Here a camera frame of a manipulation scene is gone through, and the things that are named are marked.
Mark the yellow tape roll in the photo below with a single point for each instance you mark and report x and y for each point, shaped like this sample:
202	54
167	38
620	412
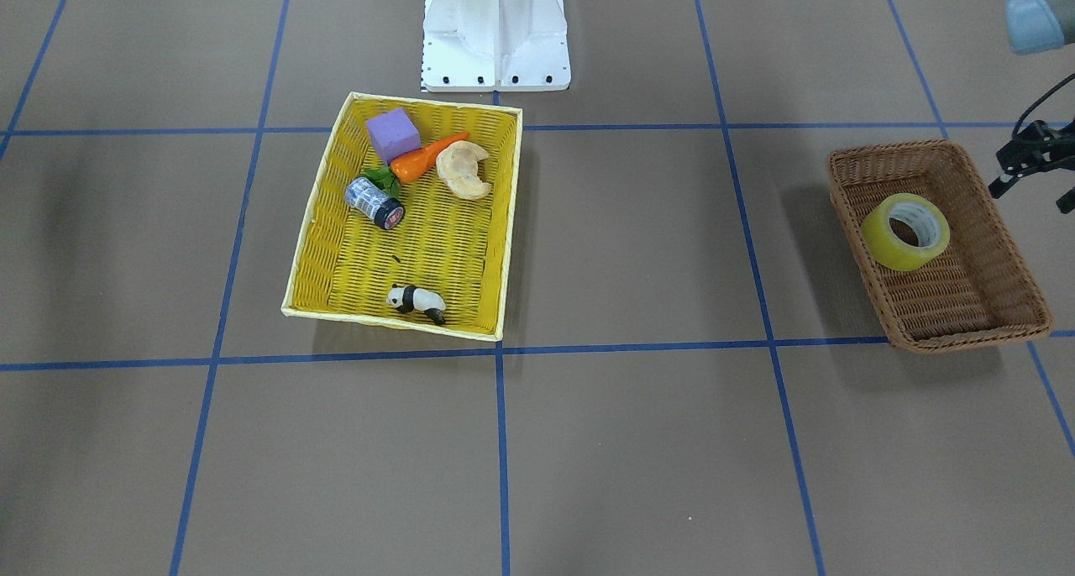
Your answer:
905	232

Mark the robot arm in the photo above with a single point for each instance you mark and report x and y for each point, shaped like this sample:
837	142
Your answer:
1035	26

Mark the yellow woven basket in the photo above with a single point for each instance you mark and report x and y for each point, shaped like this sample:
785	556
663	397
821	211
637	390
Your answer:
344	266

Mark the brown wicker basket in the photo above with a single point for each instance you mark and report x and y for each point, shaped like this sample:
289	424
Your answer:
979	292

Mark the panda figurine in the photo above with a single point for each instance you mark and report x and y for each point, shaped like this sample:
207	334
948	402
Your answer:
413	298

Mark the toy croissant bread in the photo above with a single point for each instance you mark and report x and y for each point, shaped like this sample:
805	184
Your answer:
458	167

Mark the orange toy carrot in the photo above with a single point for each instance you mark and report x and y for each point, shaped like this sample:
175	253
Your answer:
410	167

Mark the small black labelled can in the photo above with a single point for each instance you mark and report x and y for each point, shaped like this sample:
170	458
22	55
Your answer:
382	209

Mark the purple foam cube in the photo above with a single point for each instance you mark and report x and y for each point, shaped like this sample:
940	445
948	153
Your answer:
392	134

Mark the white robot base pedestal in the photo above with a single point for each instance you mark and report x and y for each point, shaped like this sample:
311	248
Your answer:
495	46

